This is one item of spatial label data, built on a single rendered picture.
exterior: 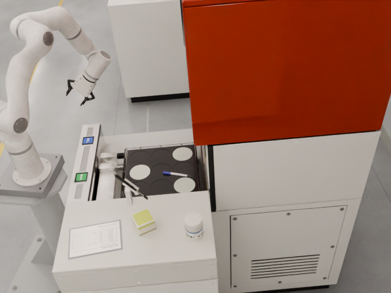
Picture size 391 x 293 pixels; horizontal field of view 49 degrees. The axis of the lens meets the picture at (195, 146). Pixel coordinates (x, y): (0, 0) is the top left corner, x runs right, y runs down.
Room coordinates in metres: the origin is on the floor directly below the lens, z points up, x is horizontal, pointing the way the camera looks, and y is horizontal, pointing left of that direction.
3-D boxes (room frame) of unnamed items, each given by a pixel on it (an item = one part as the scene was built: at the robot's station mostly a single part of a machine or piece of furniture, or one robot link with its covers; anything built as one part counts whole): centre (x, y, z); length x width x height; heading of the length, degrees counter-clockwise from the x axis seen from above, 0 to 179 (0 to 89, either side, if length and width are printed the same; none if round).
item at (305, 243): (1.69, -0.39, 0.41); 0.82 x 0.71 x 0.82; 1
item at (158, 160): (1.49, 0.17, 0.90); 0.34 x 0.34 x 0.01; 1
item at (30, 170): (1.58, 0.83, 0.96); 0.19 x 0.19 x 0.18
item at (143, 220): (1.10, 0.23, 1.00); 0.07 x 0.07 x 0.07; 24
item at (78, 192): (1.55, 0.54, 0.89); 0.55 x 0.09 x 0.14; 1
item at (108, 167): (1.55, 0.44, 0.89); 0.08 x 0.03 x 0.03; 91
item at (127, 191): (1.25, 0.28, 1.03); 0.06 x 0.04 x 0.13; 91
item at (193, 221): (1.05, 0.03, 1.01); 0.07 x 0.07 x 0.10
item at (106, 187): (1.47, 0.44, 0.87); 0.36 x 0.08 x 0.03; 1
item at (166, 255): (1.10, 0.27, 0.89); 0.62 x 0.35 x 0.14; 91
